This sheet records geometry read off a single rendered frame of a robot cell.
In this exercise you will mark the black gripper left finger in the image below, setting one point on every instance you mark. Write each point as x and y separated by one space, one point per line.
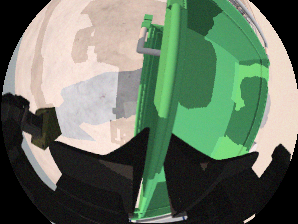
121 171

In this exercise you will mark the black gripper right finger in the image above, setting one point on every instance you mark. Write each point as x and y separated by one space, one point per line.
190 174

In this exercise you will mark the grey cylinder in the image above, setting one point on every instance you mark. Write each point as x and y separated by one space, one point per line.
253 147

